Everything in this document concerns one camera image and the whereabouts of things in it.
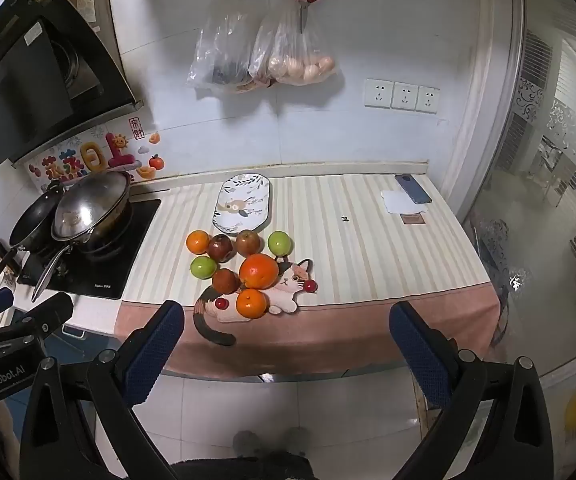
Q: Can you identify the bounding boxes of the green apple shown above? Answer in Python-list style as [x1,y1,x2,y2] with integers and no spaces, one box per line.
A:
[267,231,293,257]
[190,255,217,279]

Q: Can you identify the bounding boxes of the red apple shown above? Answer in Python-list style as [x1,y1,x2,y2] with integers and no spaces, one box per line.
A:
[207,234,235,264]
[234,229,263,257]
[212,268,241,295]

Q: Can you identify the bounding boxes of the cat shaped mat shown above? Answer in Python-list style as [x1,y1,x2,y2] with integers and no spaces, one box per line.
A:
[192,258,319,347]

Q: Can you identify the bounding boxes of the glass wok lid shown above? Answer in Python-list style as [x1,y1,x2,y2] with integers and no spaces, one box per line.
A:
[50,171,133,241]

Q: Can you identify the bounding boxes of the striped tablecloth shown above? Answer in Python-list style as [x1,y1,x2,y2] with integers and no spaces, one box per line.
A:
[113,172,501,376]

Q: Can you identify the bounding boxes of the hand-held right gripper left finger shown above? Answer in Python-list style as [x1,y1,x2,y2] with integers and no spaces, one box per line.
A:
[18,300,186,480]

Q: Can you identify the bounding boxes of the small orange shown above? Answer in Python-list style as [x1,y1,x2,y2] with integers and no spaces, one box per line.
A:
[235,288,268,319]
[186,230,212,255]

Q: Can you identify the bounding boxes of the pile of brown eggs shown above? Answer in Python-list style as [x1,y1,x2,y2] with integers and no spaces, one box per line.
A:
[268,55,337,84]

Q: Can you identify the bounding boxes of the oval floral plate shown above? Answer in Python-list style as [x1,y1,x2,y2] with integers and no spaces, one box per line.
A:
[212,174,272,234]

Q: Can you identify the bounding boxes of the steel wok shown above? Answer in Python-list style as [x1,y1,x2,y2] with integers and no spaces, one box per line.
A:
[30,171,137,304]

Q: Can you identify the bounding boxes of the clear bag with eggs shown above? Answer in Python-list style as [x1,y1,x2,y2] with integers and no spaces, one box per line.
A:
[267,0,340,86]

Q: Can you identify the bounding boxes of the black range hood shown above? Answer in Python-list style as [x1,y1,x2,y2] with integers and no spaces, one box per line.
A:
[0,0,145,168]

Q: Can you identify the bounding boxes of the black cooktop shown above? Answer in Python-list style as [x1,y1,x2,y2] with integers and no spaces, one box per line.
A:
[15,199,162,301]

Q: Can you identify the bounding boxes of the glass sliding door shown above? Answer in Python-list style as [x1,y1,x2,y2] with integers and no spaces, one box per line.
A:
[468,0,576,391]

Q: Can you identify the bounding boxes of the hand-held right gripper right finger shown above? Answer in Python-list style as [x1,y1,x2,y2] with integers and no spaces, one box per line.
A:
[388,301,554,480]

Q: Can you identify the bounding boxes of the white wall socket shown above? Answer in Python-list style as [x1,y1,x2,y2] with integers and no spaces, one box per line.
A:
[415,85,440,114]
[364,78,394,109]
[391,81,419,111]

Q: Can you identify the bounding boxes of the clear plastic bag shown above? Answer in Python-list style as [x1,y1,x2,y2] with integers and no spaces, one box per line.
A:
[247,10,289,88]
[187,0,265,94]

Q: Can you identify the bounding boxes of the person's left forearm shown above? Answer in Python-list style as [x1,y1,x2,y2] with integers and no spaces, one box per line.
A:
[0,400,22,480]

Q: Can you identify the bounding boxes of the white paper sheet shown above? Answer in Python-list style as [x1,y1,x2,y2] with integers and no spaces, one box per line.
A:
[381,190,419,215]

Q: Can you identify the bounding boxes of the black frying pan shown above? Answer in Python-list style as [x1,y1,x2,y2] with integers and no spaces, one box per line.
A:
[0,185,67,287]

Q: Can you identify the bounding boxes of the large orange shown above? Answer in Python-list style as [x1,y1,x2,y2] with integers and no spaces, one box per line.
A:
[239,254,280,291]

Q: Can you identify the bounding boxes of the festive wall stickers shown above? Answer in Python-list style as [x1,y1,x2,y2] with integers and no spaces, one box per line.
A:
[27,117,167,182]

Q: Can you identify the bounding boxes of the grey fuzzy slipper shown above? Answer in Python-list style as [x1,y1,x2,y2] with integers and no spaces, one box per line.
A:
[233,429,265,457]

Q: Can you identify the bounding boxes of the red handled scissors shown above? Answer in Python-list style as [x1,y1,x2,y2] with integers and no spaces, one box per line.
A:
[287,0,328,35]

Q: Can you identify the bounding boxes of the blue smartphone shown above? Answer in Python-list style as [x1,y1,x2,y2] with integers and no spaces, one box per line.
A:
[394,174,433,205]

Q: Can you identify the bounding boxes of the white door frame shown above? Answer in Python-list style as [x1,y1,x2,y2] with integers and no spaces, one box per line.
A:
[440,0,525,221]

